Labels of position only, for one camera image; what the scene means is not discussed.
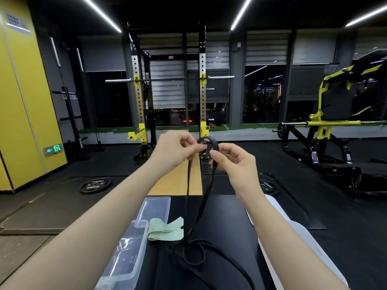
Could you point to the person's right hand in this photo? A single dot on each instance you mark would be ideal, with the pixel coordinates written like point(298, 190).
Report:
point(242, 172)

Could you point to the person's left hand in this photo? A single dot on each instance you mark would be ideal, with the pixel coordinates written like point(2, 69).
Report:
point(172, 151)

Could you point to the thin black resistance band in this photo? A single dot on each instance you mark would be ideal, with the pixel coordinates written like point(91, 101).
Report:
point(212, 140)

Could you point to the light green resistance band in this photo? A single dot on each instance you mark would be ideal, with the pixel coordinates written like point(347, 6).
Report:
point(163, 223)
point(166, 236)

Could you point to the white plastic bin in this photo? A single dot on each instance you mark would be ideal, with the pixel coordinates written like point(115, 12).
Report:
point(317, 250)

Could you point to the clear plastic container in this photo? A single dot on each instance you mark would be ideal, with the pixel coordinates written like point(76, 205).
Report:
point(127, 259)

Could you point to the person's left forearm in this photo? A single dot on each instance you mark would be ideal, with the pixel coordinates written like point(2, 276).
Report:
point(75, 238)

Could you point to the person's right forearm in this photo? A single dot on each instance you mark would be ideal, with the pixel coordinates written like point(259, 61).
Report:
point(287, 247)

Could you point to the black weight plate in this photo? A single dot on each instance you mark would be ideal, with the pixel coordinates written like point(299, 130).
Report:
point(269, 187)
point(95, 186)

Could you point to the wooden lifting platform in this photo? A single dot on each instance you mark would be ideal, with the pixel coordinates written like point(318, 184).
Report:
point(178, 184)

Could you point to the white plastic lid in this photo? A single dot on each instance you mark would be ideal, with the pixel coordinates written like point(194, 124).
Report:
point(276, 205)

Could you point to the black plyo platform red side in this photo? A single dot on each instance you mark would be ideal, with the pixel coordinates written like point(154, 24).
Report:
point(229, 220)

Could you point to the clear plastic lid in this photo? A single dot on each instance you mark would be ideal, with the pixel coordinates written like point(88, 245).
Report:
point(154, 208)

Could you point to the yellow black squat rack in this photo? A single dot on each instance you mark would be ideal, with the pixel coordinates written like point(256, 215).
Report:
point(202, 96)

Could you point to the grey window blind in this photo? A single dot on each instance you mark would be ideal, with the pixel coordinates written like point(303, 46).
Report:
point(217, 54)
point(267, 48)
point(167, 87)

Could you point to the black upright bar holder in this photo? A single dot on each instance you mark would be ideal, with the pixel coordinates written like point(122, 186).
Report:
point(98, 140)

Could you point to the silver barbell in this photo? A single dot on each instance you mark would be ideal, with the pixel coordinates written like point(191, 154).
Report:
point(222, 77)

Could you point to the yellow black exercise machine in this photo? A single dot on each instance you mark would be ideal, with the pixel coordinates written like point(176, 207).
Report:
point(332, 123)

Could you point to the green exit sign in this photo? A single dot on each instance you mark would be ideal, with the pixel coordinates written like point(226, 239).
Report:
point(53, 149)

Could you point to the white ceiling light strip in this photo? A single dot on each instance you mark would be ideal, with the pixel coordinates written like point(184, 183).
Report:
point(242, 12)
point(101, 13)
point(365, 16)

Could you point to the white wall notice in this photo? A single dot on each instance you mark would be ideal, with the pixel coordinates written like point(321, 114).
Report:
point(16, 22)

